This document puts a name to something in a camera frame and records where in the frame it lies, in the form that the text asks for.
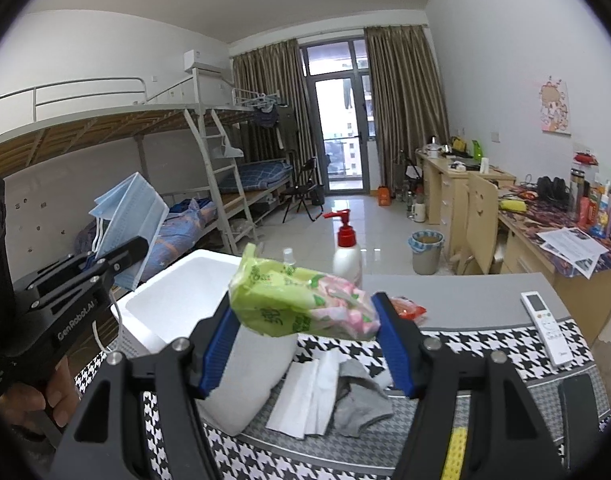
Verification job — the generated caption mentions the blue face mask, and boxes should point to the blue face mask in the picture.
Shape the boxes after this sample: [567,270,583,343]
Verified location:
[88,172,170,356]

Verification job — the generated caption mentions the row of toiletry bottles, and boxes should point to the row of toiletry bottles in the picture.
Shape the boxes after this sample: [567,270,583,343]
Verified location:
[580,172,611,251]

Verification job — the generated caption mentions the wooden desk with drawers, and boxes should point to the wooden desk with drawers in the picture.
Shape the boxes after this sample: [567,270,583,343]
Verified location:
[416,150,517,256]

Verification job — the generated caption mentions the person's left hand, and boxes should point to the person's left hand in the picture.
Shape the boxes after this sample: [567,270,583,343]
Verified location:
[0,355,82,436]

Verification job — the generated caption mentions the white lotion pump bottle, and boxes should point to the white lotion pump bottle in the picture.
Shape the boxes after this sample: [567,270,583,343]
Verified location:
[323,208,363,288]

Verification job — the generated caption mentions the cartoon wall poster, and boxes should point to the cartoon wall poster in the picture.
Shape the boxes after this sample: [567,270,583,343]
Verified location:
[539,77,571,136]

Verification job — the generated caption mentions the hanging dark clothes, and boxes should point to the hanging dark clothes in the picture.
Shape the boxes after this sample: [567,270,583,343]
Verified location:
[250,95,281,128]

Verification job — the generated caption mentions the blue checked bedding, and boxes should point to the blue checked bedding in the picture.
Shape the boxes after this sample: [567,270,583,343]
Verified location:
[218,160,293,193]

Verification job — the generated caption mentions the black folding chair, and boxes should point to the black folding chair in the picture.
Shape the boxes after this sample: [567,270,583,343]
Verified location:
[280,157,326,223]

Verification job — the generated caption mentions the printed paper sheets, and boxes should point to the printed paper sheets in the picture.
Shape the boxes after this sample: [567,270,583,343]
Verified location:
[535,226,611,279]

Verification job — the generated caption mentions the green tissue packet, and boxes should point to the green tissue packet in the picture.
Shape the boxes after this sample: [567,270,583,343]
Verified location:
[228,242,381,342]

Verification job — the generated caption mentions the steel thermos bottle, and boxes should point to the steel thermos bottle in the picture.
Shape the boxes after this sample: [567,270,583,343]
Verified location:
[568,167,586,211]

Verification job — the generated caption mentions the white air conditioner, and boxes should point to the white air conditioner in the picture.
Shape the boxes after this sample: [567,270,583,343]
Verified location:
[184,49,233,72]

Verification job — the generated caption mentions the white remote control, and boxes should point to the white remote control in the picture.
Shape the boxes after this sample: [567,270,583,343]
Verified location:
[520,291,576,367]

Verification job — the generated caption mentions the houndstooth table mat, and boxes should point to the houndstooth table mat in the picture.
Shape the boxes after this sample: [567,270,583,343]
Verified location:
[75,322,611,480]

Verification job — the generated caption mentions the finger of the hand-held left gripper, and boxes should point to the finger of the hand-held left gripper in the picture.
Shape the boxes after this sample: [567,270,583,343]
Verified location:
[30,260,117,313]
[12,236,149,301]

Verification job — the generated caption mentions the white felt basket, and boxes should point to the white felt basket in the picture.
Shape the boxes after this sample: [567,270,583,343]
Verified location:
[195,322,298,438]

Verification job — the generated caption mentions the wooden desk with patterned cover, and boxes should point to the wooden desk with patterned cover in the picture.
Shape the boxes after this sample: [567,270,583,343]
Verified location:
[498,185,611,346]

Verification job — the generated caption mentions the white foam box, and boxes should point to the white foam box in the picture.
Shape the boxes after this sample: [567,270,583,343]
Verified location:
[110,248,243,361]

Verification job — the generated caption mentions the grey trash bucket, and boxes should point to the grey trash bucket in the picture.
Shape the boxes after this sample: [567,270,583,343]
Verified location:
[409,230,445,275]

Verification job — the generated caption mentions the wooden chair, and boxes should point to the wooden chair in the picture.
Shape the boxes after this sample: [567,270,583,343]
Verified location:
[460,174,506,276]

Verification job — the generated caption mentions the white paper tissue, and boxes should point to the white paper tissue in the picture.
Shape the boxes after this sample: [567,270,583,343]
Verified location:
[265,347,353,441]

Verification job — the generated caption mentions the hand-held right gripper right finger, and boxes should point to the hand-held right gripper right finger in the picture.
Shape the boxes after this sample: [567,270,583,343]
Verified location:
[370,291,569,480]

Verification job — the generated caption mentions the grey sock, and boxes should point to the grey sock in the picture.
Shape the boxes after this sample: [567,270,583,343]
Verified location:
[333,357,396,436]

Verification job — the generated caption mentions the brown curtain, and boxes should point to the brown curtain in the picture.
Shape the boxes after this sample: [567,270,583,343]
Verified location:
[364,25,451,191]
[232,39,319,191]

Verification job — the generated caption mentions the black headphones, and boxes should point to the black headphones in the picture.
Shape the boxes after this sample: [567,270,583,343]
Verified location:
[537,176,569,201]

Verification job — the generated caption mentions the glass balcony door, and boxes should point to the glass balcony door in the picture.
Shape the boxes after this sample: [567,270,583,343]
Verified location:
[299,37,379,193]

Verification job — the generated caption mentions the white bunk bed ladder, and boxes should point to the white bunk bed ladder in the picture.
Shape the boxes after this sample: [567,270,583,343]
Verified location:
[184,107,258,256]

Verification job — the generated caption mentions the red snack packet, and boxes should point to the red snack packet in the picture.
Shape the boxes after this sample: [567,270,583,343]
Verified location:
[388,296,427,322]

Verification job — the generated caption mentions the black phone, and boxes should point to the black phone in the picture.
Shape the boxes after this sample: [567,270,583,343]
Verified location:
[558,374,611,476]

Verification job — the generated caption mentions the white metal bunk bed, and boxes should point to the white metal bunk bed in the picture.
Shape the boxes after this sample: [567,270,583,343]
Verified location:
[0,77,258,286]
[195,67,296,221]

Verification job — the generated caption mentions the blue patterned bedding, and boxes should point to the blue patterned bedding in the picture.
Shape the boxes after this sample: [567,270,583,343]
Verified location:
[78,199,218,281]

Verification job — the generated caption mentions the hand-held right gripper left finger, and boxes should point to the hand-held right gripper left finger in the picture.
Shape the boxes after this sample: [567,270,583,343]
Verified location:
[48,292,246,480]

